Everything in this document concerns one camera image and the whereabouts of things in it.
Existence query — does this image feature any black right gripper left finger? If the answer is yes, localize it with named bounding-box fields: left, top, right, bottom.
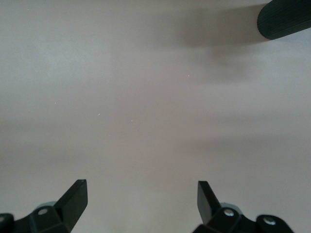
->
left=0, top=179, right=88, bottom=233

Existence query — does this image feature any black ribbed foam bar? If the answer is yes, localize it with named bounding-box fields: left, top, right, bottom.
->
left=257, top=0, right=311, bottom=41

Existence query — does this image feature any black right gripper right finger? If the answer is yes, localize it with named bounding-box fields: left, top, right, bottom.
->
left=193, top=180, right=294, bottom=233

